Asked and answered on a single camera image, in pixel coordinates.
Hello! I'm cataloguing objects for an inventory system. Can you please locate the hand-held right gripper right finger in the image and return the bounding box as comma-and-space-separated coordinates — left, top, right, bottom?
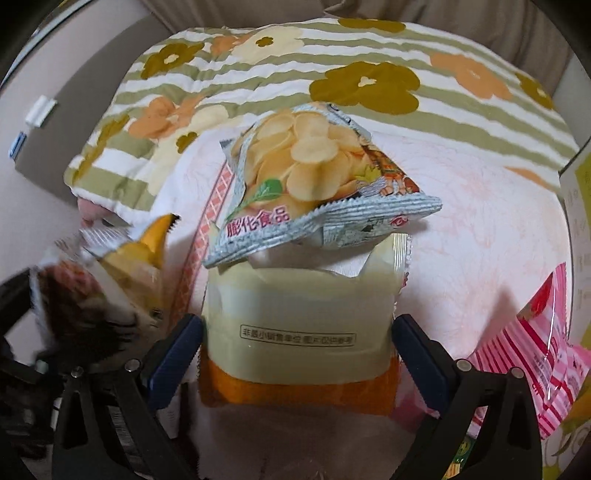
392, 315, 544, 480

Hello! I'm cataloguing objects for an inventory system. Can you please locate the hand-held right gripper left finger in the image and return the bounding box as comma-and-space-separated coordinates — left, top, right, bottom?
52, 313, 205, 480

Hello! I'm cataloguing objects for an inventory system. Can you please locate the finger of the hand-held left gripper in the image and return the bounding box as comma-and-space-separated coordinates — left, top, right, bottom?
43, 316, 158, 371

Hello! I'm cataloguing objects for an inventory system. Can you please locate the white orange snack packet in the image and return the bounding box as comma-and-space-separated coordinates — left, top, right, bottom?
32, 213, 182, 334

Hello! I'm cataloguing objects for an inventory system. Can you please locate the pink striped snack packet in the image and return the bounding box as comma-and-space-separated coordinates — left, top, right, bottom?
466, 262, 591, 440

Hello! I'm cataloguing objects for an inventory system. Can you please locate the yellow orange snack packet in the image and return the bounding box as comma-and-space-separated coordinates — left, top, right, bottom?
198, 233, 413, 416

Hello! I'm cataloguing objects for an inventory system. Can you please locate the green cardboard box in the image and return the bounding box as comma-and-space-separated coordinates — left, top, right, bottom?
540, 150, 591, 480

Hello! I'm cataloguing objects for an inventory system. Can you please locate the grey potato chip bag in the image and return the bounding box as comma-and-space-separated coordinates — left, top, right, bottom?
203, 102, 443, 269

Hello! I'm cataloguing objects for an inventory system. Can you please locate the green yellow snack packet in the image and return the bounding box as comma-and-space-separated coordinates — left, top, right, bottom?
450, 434, 477, 480

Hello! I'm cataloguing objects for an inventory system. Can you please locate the plain pink cloth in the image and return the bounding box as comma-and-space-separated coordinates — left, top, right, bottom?
75, 196, 132, 228

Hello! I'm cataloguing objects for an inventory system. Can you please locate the white clip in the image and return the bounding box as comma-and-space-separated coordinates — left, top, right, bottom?
25, 95, 57, 127

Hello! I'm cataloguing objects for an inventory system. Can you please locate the brown flat panel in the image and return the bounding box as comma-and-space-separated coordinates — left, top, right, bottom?
14, 44, 155, 197

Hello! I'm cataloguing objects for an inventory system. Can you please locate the floral striped blanket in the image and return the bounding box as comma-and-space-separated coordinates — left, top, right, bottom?
62, 16, 581, 223

